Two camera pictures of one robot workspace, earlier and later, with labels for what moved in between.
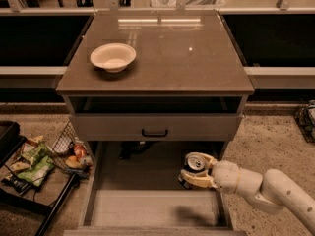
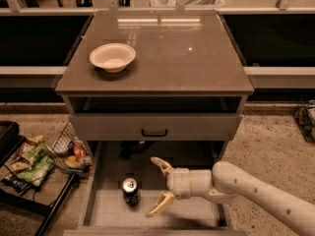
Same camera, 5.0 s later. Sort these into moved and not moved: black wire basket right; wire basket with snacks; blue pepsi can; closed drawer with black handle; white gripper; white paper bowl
Moved: blue pepsi can; white gripper
Not moved: closed drawer with black handle; black wire basket right; wire basket with snacks; white paper bowl
